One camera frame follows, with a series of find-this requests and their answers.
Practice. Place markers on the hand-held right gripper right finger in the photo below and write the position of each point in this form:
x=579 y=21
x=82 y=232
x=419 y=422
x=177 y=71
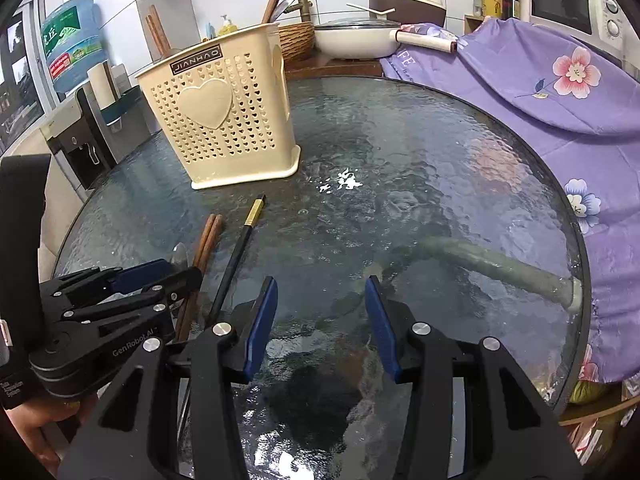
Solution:
x=382 y=330

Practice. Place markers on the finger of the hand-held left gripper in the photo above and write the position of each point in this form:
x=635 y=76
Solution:
x=180 y=282
x=142 y=275

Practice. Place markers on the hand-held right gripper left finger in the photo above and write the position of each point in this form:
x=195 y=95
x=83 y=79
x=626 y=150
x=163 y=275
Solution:
x=260 y=330

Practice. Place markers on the metal spoon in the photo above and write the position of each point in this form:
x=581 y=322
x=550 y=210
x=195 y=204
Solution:
x=180 y=256

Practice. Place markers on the brown wooden chopstick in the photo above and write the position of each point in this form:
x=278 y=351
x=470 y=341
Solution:
x=213 y=235
x=205 y=235

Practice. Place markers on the black chopstick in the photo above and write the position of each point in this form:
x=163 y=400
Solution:
x=242 y=242

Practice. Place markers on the cream perforated utensil holder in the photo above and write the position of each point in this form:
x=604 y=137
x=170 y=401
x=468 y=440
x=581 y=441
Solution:
x=240 y=125

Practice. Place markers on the red-brown wooden chopstick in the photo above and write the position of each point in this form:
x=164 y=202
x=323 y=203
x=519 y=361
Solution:
x=160 y=25
x=152 y=30

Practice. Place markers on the person's left hand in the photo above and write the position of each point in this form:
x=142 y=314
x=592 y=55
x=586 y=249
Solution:
x=35 y=427

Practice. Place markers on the beige cloth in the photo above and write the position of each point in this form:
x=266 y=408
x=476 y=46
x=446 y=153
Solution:
x=55 y=230

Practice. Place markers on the grey water dispenser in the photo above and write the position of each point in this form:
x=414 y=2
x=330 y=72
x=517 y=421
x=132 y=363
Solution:
x=75 y=130

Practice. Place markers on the teal plastic holder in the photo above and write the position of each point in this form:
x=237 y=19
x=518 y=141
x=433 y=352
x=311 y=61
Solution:
x=125 y=110

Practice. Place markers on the white cup dispenser tube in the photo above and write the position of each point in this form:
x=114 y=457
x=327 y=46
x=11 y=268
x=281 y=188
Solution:
x=102 y=85

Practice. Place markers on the blue water jug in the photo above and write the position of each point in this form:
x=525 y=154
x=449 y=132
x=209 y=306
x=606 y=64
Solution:
x=70 y=35

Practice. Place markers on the colourful bag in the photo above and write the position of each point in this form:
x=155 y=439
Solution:
x=600 y=420

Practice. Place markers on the yellow soap bottle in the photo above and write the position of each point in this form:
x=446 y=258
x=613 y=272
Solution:
x=227 y=27

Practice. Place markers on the wooden counter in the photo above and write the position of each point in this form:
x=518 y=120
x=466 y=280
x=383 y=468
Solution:
x=340 y=67

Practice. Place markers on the wicker wash basin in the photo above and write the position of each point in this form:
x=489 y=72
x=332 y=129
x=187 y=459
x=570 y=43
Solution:
x=300 y=40

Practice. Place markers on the purple floral cloth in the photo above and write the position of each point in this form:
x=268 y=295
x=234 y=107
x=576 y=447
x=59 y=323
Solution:
x=500 y=85

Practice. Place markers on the white pan with glass lid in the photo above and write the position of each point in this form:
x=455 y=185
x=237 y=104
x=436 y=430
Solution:
x=350 y=42

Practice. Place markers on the white roll with brown end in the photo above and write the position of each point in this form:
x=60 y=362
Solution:
x=425 y=41

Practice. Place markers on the brass faucet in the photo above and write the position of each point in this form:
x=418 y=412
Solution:
x=304 y=7

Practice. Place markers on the small wooden box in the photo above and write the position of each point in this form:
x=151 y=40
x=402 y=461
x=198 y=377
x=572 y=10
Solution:
x=475 y=25

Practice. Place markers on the white rice paddle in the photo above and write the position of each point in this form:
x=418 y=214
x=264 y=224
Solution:
x=370 y=8

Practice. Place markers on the brown and white rice cooker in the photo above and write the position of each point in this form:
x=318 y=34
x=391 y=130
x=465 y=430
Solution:
x=410 y=2

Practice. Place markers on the small clear bottle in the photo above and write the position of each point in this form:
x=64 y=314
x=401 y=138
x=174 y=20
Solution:
x=478 y=2

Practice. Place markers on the white microwave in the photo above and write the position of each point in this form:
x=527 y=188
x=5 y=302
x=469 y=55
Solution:
x=560 y=5

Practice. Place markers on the window with metal frame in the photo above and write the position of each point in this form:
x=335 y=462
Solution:
x=20 y=85

